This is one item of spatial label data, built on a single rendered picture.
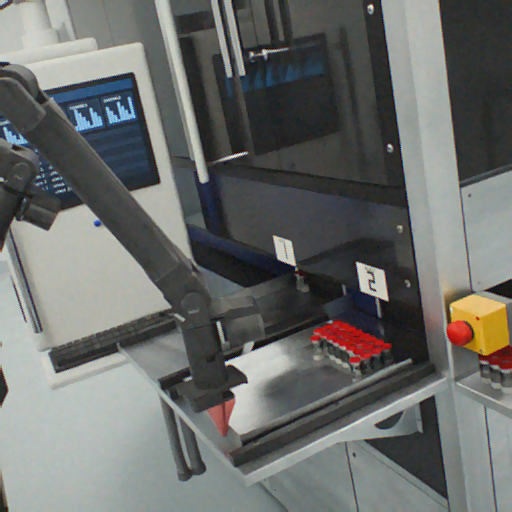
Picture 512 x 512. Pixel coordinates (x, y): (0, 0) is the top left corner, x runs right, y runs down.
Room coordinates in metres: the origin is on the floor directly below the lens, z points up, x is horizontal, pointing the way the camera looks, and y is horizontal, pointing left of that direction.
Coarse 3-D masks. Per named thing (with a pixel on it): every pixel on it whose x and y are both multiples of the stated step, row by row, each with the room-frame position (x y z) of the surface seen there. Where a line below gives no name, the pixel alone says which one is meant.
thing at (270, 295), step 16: (256, 288) 1.62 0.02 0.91; (272, 288) 1.64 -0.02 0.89; (288, 288) 1.64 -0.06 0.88; (272, 304) 1.55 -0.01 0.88; (288, 304) 1.53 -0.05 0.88; (304, 304) 1.51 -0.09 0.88; (320, 304) 1.49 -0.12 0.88; (336, 304) 1.42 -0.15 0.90; (352, 304) 1.44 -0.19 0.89; (176, 320) 1.52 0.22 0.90; (272, 320) 1.46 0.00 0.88; (288, 320) 1.37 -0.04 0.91
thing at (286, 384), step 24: (288, 336) 1.27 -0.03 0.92; (240, 360) 1.23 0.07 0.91; (264, 360) 1.25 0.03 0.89; (288, 360) 1.24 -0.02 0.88; (312, 360) 1.21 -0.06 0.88; (408, 360) 1.08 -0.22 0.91; (264, 384) 1.16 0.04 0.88; (288, 384) 1.14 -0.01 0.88; (312, 384) 1.12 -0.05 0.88; (336, 384) 1.10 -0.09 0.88; (360, 384) 1.03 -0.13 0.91; (240, 408) 1.09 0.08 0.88; (264, 408) 1.07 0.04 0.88; (288, 408) 1.05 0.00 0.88; (312, 408) 1.00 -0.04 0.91; (240, 432) 1.01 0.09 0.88; (264, 432) 0.96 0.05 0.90
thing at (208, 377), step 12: (192, 360) 0.97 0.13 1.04; (204, 360) 0.96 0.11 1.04; (216, 360) 0.97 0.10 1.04; (192, 372) 0.98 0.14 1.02; (204, 372) 0.97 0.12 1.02; (216, 372) 0.97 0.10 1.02; (228, 372) 1.01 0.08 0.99; (240, 372) 1.00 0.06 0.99; (180, 384) 1.00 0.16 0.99; (192, 384) 0.99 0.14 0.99; (204, 384) 0.97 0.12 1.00; (216, 384) 0.97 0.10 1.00; (228, 384) 0.97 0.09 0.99; (240, 384) 0.98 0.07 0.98; (192, 396) 0.95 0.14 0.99; (204, 396) 0.95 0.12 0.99
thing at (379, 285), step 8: (360, 264) 1.24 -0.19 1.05; (360, 272) 1.24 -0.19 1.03; (376, 272) 1.19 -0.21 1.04; (360, 280) 1.25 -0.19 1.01; (368, 280) 1.22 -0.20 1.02; (376, 280) 1.20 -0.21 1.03; (384, 280) 1.17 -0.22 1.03; (360, 288) 1.25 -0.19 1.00; (368, 288) 1.23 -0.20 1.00; (376, 288) 1.20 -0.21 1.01; (384, 288) 1.18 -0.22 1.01; (376, 296) 1.21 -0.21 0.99; (384, 296) 1.18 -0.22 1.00
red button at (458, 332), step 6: (450, 324) 0.98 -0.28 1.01; (456, 324) 0.97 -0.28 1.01; (462, 324) 0.97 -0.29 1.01; (450, 330) 0.97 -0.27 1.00; (456, 330) 0.96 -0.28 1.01; (462, 330) 0.96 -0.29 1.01; (468, 330) 0.96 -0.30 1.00; (450, 336) 0.97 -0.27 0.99; (456, 336) 0.96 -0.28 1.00; (462, 336) 0.96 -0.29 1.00; (468, 336) 0.96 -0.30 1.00; (456, 342) 0.96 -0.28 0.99; (462, 342) 0.96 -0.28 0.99; (468, 342) 0.96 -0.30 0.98
